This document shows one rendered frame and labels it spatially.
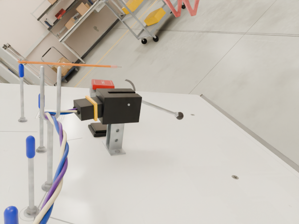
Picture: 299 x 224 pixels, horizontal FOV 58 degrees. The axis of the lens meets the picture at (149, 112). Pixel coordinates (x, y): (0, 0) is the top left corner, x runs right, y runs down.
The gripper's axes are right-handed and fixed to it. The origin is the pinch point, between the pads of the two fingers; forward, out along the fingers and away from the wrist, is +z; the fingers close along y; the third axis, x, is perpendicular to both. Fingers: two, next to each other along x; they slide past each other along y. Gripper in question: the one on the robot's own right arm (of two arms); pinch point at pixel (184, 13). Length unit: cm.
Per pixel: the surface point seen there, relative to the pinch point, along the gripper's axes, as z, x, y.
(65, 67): 106, -37, -696
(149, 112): 16.4, -22.0, 19.7
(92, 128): 11.9, -34.8, 28.8
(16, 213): 4, -41, 58
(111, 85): 10.0, -27.2, 12.0
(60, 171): 4, -38, 55
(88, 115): 6, -35, 38
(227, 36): 47, 129, -178
